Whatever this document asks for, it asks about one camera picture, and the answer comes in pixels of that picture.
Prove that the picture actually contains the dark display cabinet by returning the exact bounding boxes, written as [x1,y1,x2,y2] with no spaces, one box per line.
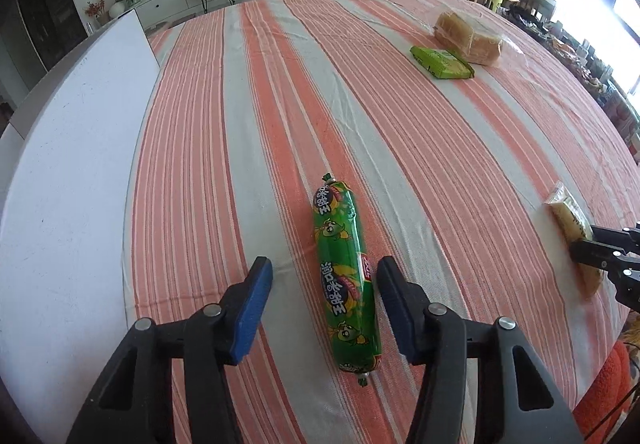
[17,0,88,72]

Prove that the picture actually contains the red flowers in vase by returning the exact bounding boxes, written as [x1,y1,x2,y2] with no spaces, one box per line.
[84,0,108,27]

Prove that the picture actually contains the bread loaf in clear bag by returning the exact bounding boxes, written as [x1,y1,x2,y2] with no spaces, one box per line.
[432,10,526,70]

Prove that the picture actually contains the white cardboard box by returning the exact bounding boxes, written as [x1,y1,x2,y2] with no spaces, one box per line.
[0,8,162,430]

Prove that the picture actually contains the orange fuzzy cushion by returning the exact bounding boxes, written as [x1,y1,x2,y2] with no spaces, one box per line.
[572,341,640,444]

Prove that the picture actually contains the green snack packet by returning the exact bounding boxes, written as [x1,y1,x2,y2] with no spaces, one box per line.
[410,45,476,81]

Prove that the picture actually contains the green corn sausage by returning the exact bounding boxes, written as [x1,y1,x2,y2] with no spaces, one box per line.
[312,172,383,387]

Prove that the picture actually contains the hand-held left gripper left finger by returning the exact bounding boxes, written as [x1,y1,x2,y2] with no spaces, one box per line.
[65,255,274,444]

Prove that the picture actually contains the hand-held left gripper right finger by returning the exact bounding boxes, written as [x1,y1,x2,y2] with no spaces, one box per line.
[375,255,586,444]

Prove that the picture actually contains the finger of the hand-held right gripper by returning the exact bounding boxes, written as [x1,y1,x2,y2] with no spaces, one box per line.
[590,221,640,250]
[570,240,633,275]

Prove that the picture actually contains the long clear and black packet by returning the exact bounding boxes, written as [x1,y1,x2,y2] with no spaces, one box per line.
[542,181,606,300]

